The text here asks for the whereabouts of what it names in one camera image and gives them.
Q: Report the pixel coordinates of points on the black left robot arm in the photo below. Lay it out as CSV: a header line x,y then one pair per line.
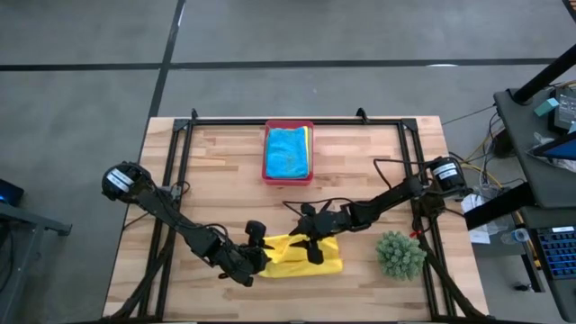
x,y
171,216

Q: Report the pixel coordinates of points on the green artificial plant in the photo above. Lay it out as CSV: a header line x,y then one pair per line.
x,y
399,255

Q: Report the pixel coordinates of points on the small black device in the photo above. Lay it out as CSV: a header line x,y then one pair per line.
x,y
522,286

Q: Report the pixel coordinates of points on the backlit computer keyboard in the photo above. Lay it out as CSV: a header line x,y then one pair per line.
x,y
558,252

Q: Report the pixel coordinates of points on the black electronic device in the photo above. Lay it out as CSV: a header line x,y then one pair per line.
x,y
564,108

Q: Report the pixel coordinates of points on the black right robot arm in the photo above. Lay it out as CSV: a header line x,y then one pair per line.
x,y
396,193

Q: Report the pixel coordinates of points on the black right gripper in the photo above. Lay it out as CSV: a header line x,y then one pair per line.
x,y
326,224

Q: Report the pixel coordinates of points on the tablet with blue screen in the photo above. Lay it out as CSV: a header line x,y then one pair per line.
x,y
560,150

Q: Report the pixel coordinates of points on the pink translucent plastic bin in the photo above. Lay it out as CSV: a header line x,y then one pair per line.
x,y
288,181

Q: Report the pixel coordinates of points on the yellow microfiber towel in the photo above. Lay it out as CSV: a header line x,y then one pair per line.
x,y
292,265
309,148

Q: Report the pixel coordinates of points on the white crumpled paper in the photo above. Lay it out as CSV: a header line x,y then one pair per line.
x,y
479,236

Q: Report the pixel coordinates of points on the dark side table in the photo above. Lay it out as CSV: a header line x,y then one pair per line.
x,y
27,220

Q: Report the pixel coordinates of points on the small teal box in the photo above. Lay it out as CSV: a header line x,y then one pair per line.
x,y
546,107

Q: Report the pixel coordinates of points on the black diagonal pole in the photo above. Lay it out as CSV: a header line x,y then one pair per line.
x,y
544,74

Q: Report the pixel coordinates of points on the black aluminium table frame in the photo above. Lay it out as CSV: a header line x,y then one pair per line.
x,y
225,121

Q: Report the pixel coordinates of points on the grey side desk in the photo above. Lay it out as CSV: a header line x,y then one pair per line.
x,y
558,189

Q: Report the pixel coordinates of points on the blue microfiber towel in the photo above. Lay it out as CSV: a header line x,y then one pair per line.
x,y
287,153

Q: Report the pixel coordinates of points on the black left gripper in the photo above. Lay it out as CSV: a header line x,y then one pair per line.
x,y
243,263

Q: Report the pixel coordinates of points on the blue-lit black device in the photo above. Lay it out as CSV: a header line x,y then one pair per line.
x,y
9,192

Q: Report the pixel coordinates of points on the black power adapter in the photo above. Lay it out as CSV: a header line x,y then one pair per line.
x,y
501,144

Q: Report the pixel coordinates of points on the clear plastic bottle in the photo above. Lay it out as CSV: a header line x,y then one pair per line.
x,y
517,235

